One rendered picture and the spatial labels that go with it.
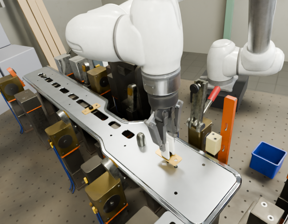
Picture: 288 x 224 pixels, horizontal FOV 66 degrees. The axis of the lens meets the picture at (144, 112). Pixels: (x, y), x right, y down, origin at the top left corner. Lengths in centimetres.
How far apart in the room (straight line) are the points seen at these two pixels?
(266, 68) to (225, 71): 20
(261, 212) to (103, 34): 50
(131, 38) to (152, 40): 5
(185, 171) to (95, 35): 45
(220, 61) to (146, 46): 93
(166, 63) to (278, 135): 96
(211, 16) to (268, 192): 307
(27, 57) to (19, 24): 119
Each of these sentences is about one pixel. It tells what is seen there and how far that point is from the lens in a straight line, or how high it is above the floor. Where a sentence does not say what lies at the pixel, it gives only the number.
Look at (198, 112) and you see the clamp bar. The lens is 72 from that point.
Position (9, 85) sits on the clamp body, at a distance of 145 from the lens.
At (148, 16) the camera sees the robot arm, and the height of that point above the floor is 145.
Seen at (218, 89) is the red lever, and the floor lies 114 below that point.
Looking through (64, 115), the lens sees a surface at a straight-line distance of 88.
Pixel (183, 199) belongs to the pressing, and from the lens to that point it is 64.
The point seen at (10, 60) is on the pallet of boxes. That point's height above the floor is 86.
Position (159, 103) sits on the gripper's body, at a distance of 52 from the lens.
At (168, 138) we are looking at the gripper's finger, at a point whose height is 110.
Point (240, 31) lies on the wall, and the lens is 374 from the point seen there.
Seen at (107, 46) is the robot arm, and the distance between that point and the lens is 50.
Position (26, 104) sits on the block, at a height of 101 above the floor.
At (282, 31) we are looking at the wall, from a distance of 369.
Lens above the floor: 155
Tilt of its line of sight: 36 degrees down
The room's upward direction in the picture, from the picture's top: 9 degrees counter-clockwise
